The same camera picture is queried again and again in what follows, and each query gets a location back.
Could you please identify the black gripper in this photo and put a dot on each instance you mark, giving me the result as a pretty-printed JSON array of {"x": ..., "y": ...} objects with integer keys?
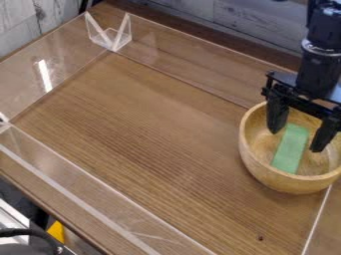
[{"x": 285, "y": 95}]

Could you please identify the green rectangular block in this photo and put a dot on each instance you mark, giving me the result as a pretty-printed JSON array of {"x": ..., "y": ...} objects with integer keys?
[{"x": 291, "y": 149}]

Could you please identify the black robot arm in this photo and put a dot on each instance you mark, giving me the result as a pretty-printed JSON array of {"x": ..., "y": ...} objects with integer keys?
[{"x": 314, "y": 90}]

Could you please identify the brown wooden bowl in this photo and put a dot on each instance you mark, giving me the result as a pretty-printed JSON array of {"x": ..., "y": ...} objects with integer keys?
[{"x": 319, "y": 169}]

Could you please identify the yellow tag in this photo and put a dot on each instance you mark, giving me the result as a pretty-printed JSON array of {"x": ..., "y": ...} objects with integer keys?
[{"x": 57, "y": 231}]

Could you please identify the clear acrylic corner bracket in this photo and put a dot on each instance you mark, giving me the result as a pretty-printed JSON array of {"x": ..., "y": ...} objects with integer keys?
[{"x": 110, "y": 38}]

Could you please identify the clear acrylic tray wall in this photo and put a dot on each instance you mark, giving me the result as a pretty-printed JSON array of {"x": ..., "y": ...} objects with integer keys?
[{"x": 100, "y": 213}]

